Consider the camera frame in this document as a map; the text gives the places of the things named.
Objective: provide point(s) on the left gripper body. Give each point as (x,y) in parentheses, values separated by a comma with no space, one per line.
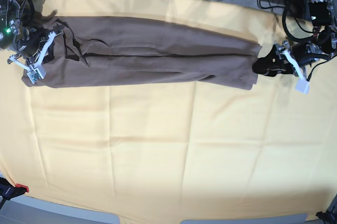
(304,54)

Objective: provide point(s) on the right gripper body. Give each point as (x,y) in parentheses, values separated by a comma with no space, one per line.
(28,43)

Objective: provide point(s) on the brown T-shirt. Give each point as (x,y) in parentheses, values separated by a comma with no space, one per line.
(114,51)

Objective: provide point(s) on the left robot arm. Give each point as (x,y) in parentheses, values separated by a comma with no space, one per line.
(322,16)

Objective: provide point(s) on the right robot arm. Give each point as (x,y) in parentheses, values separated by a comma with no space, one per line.
(22,28)

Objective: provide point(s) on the red black clamp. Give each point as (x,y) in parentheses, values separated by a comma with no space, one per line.
(8,191)

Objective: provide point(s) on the yellow tablecloth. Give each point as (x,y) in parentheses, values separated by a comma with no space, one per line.
(165,153)

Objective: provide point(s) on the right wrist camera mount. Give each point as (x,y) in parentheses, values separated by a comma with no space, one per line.
(35,71)

